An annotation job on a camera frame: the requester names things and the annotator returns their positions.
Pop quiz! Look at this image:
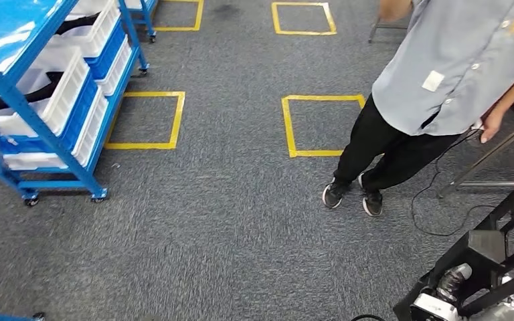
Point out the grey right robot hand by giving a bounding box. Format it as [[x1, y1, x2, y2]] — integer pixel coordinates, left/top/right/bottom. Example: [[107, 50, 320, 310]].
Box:
[[435, 263, 514, 321]]

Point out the person's left hand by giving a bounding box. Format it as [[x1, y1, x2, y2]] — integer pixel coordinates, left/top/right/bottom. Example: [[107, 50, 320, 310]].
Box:
[[481, 106, 506, 144]]

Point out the black plastic plate frame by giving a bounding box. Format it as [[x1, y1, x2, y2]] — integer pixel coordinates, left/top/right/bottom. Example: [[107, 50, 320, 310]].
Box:
[[392, 164, 514, 321]]

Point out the black part in bin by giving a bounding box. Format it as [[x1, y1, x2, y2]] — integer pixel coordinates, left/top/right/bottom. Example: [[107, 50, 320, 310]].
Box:
[[55, 13, 102, 35], [0, 70, 65, 117]]

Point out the person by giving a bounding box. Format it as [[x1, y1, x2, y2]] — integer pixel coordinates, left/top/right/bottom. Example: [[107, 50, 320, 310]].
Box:
[[322, 0, 514, 218]]

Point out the black sneaker white sole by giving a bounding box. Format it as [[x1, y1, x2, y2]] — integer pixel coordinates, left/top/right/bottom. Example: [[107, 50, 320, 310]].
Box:
[[322, 177, 351, 210], [357, 173, 384, 218]]

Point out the white plastic bin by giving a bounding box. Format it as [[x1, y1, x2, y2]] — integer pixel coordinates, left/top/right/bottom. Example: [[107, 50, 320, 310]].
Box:
[[48, 0, 121, 58], [0, 90, 109, 171], [95, 37, 133, 97], [0, 46, 90, 138]]

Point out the blue plastic bin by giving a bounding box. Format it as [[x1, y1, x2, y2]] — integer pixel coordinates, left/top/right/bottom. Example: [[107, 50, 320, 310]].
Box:
[[84, 19, 127, 81], [0, 73, 100, 154]]

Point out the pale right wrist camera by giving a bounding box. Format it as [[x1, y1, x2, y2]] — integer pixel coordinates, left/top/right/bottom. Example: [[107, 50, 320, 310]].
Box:
[[410, 292, 462, 321]]

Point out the black floor cable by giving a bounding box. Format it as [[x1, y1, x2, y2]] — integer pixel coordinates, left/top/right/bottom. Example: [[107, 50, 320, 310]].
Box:
[[411, 128, 497, 237]]

